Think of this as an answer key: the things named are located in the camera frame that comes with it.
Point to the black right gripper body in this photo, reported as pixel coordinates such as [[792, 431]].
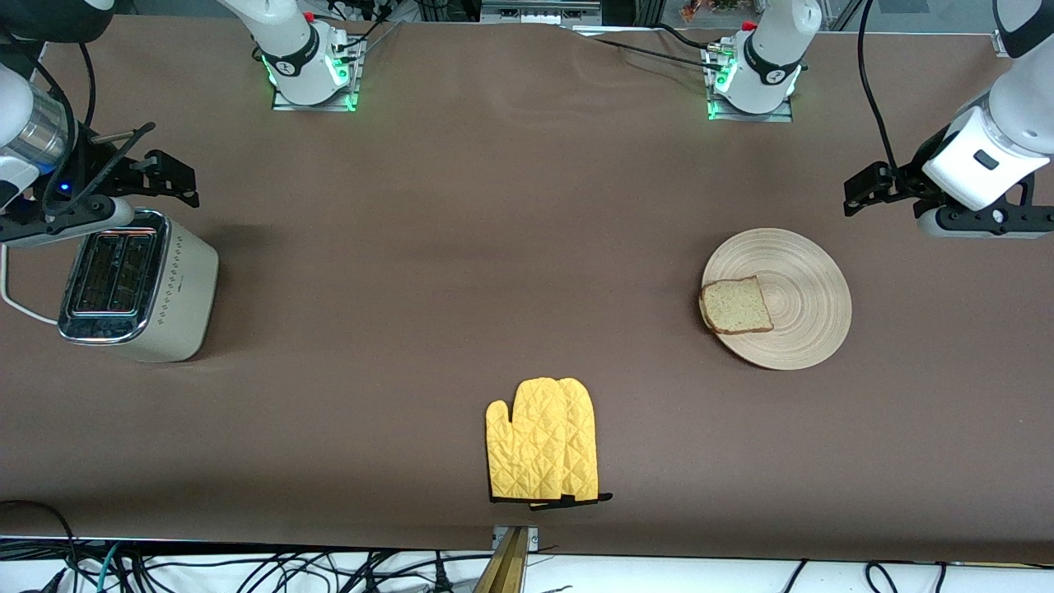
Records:
[[113, 173]]

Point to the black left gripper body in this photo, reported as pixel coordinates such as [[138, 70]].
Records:
[[909, 177]]

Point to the round wooden plate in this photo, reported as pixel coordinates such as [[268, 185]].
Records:
[[807, 288]]

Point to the slice of bread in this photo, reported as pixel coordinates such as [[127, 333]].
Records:
[[737, 306]]

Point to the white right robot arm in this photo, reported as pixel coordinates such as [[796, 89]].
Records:
[[288, 41]]

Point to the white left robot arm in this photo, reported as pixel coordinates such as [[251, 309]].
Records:
[[770, 49]]

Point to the cream and chrome toaster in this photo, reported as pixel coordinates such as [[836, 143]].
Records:
[[181, 288]]

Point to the brown table cover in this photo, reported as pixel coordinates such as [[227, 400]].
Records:
[[494, 206]]

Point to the grey metal equipment box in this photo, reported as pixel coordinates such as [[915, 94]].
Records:
[[539, 11]]

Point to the yellow quilted oven mitt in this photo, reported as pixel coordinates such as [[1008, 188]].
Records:
[[543, 445]]

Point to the aluminium profile bar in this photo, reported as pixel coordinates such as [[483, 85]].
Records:
[[509, 568]]

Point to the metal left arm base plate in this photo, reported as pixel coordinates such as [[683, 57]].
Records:
[[753, 118]]

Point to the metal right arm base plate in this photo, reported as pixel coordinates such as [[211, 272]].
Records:
[[313, 107]]

